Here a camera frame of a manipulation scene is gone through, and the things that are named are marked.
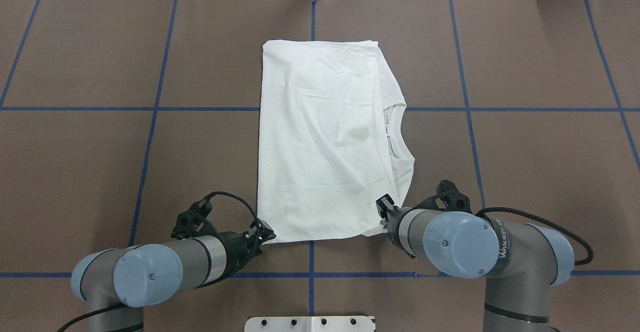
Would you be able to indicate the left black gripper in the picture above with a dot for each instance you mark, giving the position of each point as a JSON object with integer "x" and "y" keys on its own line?
{"x": 237, "y": 248}

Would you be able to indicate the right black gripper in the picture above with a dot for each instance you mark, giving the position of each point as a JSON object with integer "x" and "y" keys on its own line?
{"x": 391, "y": 222}

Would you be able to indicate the white long-sleeve printed shirt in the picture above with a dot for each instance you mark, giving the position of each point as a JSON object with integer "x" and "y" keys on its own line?
{"x": 330, "y": 140}

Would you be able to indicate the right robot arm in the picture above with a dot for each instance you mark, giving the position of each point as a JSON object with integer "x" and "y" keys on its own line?
{"x": 520, "y": 262}

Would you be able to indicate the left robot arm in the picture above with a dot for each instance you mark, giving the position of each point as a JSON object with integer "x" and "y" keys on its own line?
{"x": 118, "y": 283}

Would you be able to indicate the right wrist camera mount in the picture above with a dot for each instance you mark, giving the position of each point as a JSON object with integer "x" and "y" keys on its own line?
{"x": 447, "y": 198}

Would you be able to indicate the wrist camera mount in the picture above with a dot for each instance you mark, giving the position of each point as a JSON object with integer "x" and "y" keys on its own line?
{"x": 447, "y": 198}
{"x": 194, "y": 222}

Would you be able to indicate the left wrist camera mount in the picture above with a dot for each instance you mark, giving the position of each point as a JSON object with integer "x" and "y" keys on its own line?
{"x": 194, "y": 222}

